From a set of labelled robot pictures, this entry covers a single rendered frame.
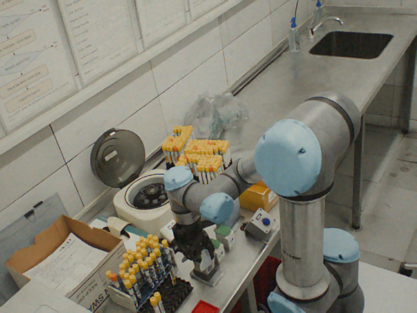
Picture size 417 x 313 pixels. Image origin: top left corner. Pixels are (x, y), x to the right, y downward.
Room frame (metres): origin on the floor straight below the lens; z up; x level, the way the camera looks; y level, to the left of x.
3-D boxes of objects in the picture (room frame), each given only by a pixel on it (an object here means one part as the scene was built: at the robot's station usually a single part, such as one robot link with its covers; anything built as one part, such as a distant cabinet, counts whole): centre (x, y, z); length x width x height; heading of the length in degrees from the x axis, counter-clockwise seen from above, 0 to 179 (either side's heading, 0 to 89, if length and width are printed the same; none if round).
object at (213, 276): (0.94, 0.07, 0.89); 0.09 x 0.05 x 0.04; 49
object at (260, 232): (1.09, -0.11, 0.92); 0.13 x 0.07 x 0.08; 50
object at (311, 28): (2.70, -0.89, 0.94); 0.24 x 0.17 x 0.14; 50
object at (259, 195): (1.25, -0.15, 0.92); 0.13 x 0.13 x 0.10; 47
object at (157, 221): (1.25, 0.21, 0.94); 0.30 x 0.24 x 0.12; 41
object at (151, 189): (1.26, 0.22, 0.97); 0.15 x 0.15 x 0.07
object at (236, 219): (1.14, -0.03, 0.92); 0.10 x 0.07 x 0.10; 142
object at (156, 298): (0.87, 0.21, 0.93); 0.17 x 0.09 x 0.11; 141
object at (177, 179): (0.92, 0.09, 1.23); 0.09 x 0.08 x 0.11; 41
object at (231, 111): (1.87, -0.13, 0.94); 0.20 x 0.17 x 0.14; 112
